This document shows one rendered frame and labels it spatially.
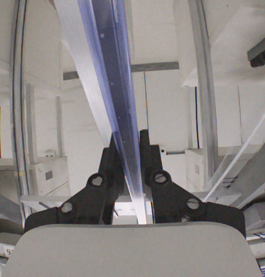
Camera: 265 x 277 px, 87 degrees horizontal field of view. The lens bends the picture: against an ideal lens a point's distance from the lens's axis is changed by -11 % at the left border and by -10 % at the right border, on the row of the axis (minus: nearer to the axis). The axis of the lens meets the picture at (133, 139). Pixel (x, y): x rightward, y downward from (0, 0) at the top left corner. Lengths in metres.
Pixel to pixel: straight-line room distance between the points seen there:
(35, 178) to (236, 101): 2.24
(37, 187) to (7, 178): 0.18
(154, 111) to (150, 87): 0.32
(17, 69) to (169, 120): 1.66
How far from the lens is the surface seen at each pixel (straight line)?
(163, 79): 2.10
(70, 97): 2.25
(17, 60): 0.77
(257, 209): 0.51
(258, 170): 0.41
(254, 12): 0.52
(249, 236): 0.64
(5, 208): 0.72
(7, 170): 0.94
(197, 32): 0.65
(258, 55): 0.67
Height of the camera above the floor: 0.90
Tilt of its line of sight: 2 degrees up
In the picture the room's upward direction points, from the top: 176 degrees clockwise
